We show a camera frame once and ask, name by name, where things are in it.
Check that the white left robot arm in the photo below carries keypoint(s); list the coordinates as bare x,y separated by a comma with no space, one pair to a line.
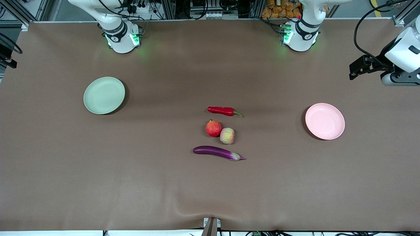
302,41

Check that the red round fruit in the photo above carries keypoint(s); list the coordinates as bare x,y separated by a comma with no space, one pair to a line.
214,128

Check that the yellow pink apple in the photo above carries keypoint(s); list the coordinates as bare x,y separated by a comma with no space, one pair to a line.
227,136

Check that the rack with electronics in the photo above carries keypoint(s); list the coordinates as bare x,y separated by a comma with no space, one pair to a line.
197,5

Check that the white terminal block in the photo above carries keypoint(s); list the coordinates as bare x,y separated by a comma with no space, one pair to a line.
216,15

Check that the bag of orange items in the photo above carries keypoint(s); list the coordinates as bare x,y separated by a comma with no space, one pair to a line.
275,9

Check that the purple eggplant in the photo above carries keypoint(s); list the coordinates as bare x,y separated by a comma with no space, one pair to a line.
213,150

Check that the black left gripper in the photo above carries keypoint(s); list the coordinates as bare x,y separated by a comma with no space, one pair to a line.
378,64

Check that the white power strip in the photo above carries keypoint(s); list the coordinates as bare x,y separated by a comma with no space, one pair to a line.
144,9

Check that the pink plate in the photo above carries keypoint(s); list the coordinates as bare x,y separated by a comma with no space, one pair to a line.
325,121

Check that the aluminium frame post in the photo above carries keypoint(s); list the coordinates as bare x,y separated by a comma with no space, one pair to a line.
24,26
398,21

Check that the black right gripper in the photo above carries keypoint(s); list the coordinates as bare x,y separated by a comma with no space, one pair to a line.
4,52

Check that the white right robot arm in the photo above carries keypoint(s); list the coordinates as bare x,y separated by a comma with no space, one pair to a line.
121,42

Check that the light green plate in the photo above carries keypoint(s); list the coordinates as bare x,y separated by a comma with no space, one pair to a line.
104,95

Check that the metal camera bracket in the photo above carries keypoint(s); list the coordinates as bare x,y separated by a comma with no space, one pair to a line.
211,227

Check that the red chili pepper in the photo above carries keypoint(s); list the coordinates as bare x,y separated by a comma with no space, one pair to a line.
220,110

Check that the brown table cloth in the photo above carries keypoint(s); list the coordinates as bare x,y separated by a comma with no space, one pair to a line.
210,190

